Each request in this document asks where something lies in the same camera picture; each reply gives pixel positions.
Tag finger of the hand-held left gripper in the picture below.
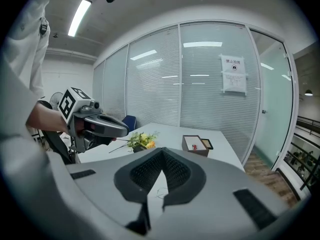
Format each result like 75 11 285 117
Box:
92 135 118 147

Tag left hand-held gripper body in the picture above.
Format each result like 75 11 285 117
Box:
57 86 130 154

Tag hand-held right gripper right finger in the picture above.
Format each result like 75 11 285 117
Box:
161 147 207 212

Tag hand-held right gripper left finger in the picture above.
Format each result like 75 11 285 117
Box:
113 147 164 205

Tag thin wire-frame glasses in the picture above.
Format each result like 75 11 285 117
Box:
155 187 170 200

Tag person's left forearm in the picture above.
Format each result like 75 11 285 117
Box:
25 100 70 135

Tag person's left hand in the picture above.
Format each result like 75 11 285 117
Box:
73 118 87 138

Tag standing fan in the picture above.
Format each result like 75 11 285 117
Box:
48 91 64 110

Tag blue chair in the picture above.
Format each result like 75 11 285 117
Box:
121 115 138 131

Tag yellow artificial flower bouquet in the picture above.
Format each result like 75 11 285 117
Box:
108 131 161 154

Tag brown wooden box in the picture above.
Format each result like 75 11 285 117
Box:
181 134 210 158

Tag person's white shirt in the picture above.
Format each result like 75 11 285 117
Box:
0 0 52 141

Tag black clip on shirt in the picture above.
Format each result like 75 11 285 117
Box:
39 17 49 37

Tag long ceiling light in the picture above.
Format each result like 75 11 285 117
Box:
67 0 93 38

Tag white paper sheet with table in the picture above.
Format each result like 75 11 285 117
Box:
221 71 248 95

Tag frosted glass door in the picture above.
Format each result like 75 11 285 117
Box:
249 28 299 171

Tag black metal railing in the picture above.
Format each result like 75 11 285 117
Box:
284 115 320 193

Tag white paper sign with icon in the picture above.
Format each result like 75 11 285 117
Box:
219 54 246 74

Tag small dark picture frame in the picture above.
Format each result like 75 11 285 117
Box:
201 138 214 151

